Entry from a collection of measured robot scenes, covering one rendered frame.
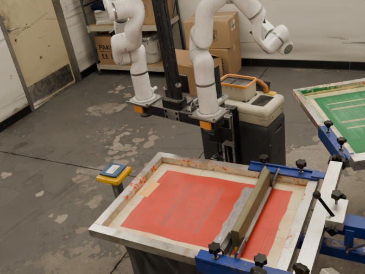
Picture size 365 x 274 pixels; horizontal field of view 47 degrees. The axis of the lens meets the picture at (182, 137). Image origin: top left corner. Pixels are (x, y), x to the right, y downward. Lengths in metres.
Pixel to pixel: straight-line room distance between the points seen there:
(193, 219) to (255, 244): 0.28
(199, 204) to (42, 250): 1.79
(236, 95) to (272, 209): 1.10
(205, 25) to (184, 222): 0.85
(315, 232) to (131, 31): 1.22
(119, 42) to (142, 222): 0.89
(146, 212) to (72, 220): 1.74
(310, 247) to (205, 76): 0.91
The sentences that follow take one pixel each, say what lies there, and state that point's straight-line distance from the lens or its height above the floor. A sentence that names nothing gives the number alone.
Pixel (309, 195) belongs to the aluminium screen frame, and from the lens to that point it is 1.74.
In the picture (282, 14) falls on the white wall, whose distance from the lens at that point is 5.35.
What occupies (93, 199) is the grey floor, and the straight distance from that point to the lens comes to 3.62.
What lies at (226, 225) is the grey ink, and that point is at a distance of 1.66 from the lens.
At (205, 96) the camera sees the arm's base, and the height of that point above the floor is 1.25.
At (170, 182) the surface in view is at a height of 0.96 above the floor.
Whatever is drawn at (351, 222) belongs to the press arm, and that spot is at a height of 1.04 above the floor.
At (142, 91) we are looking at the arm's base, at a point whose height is 1.20.
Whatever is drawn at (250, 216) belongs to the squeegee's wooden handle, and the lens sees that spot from 1.59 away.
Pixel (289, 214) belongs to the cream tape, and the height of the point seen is 0.96.
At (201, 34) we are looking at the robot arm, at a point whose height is 1.54.
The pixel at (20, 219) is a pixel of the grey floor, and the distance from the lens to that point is 3.73.
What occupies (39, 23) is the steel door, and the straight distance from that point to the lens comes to 5.80.
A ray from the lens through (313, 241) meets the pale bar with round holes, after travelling 1.48.
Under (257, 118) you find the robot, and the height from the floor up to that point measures 0.85.
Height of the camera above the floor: 2.08
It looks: 30 degrees down
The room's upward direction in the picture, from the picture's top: 10 degrees counter-clockwise
